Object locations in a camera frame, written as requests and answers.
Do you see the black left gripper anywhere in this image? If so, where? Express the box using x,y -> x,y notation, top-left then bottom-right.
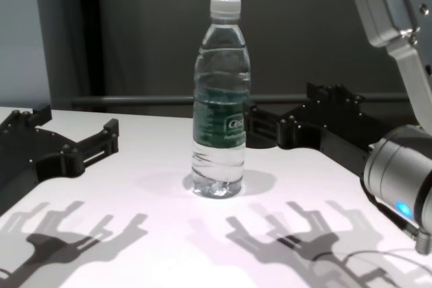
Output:
0,104 -> 119,217

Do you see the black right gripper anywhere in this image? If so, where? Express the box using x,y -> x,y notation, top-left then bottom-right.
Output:
242,81 -> 398,176

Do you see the clear water bottle green label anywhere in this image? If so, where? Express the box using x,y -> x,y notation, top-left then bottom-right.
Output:
191,0 -> 252,198

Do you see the grey horizontal rail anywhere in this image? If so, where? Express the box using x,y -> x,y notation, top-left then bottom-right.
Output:
71,94 -> 411,107

